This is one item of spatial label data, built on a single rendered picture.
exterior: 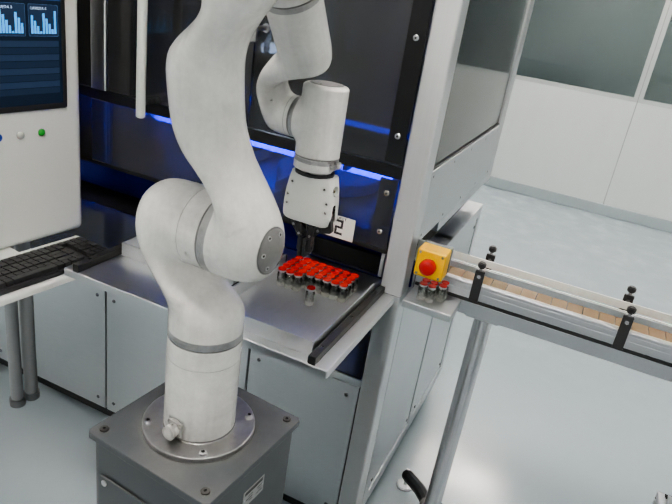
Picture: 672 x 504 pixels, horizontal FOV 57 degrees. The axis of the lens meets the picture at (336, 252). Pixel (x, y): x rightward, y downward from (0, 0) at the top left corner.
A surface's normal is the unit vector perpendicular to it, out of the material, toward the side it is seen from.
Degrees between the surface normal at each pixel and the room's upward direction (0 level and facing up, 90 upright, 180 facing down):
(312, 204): 92
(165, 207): 54
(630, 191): 90
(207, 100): 97
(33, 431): 0
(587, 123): 90
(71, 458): 0
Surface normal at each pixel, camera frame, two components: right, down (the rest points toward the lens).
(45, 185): 0.85, 0.32
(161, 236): -0.44, 0.40
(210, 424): 0.46, 0.41
